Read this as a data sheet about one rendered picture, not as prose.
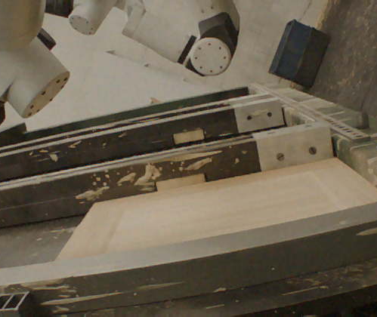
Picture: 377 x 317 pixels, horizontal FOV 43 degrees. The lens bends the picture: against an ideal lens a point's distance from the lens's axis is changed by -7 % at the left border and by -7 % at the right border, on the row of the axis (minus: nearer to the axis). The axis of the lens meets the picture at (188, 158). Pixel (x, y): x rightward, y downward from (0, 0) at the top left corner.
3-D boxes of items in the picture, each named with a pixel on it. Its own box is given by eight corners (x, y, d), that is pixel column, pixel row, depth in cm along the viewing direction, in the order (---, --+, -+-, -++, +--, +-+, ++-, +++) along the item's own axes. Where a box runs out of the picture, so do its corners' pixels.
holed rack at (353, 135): (370, 139, 73) (370, 135, 73) (353, 143, 73) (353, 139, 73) (255, 84, 235) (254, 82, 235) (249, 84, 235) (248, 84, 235)
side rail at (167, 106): (252, 109, 229) (248, 86, 227) (27, 155, 236) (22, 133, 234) (250, 108, 237) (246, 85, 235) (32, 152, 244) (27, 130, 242)
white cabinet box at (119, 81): (303, 130, 469) (100, 50, 459) (279, 184, 482) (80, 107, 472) (292, 119, 528) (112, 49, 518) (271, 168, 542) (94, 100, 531)
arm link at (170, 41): (137, 33, 105) (217, 75, 107) (125, 47, 96) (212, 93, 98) (159, -8, 100) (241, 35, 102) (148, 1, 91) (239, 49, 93)
